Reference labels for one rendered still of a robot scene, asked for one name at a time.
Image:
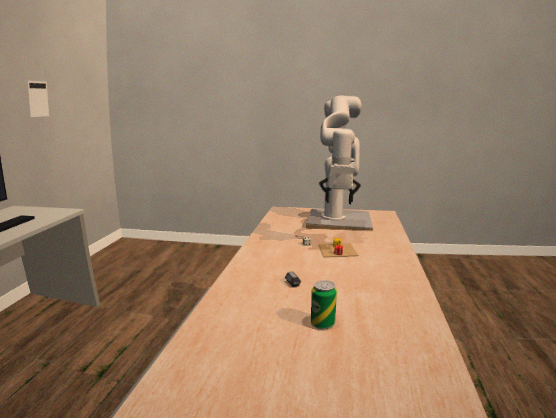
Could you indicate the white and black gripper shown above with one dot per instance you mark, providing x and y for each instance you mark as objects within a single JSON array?
[{"x": 339, "y": 181}]

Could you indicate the tan square mat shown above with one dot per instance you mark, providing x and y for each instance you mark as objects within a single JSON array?
[{"x": 328, "y": 250}]

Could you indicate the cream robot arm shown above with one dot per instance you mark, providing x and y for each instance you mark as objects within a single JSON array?
[{"x": 339, "y": 142}]

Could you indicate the green drink can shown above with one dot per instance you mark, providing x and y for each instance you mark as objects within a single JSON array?
[{"x": 323, "y": 304}]

